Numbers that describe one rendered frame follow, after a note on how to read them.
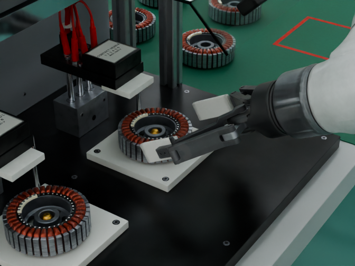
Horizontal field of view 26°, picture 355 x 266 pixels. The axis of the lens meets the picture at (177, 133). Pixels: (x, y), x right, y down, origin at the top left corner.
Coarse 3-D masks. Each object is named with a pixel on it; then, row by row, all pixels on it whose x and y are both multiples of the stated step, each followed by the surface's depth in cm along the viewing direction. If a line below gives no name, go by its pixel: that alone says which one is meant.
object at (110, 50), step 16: (96, 48) 115; (112, 48) 115; (128, 48) 115; (48, 64) 118; (64, 64) 116; (80, 64) 115; (96, 64) 112; (112, 64) 110; (128, 64) 113; (80, 80) 120; (96, 80) 113; (112, 80) 111; (128, 80) 114; (144, 80) 115; (128, 96) 112
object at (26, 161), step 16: (0, 112) 99; (0, 128) 96; (16, 128) 96; (0, 144) 95; (16, 144) 97; (32, 144) 100; (0, 160) 95; (16, 160) 97; (32, 160) 97; (0, 176) 96; (16, 176) 96
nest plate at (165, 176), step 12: (108, 144) 118; (96, 156) 115; (108, 156) 115; (120, 156) 115; (204, 156) 116; (120, 168) 113; (132, 168) 113; (144, 168) 113; (156, 168) 113; (168, 168) 113; (180, 168) 113; (192, 168) 114; (144, 180) 112; (156, 180) 110; (168, 180) 110; (180, 180) 112
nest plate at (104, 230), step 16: (96, 208) 105; (0, 224) 102; (32, 224) 102; (96, 224) 102; (112, 224) 102; (0, 240) 100; (96, 240) 100; (112, 240) 101; (0, 256) 97; (16, 256) 97; (32, 256) 97; (48, 256) 97; (64, 256) 97; (80, 256) 97
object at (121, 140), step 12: (156, 108) 120; (132, 120) 117; (144, 120) 118; (156, 120) 119; (168, 120) 118; (180, 120) 117; (120, 132) 115; (132, 132) 114; (144, 132) 116; (168, 132) 118; (180, 132) 114; (120, 144) 115; (132, 144) 112; (132, 156) 114; (144, 156) 112
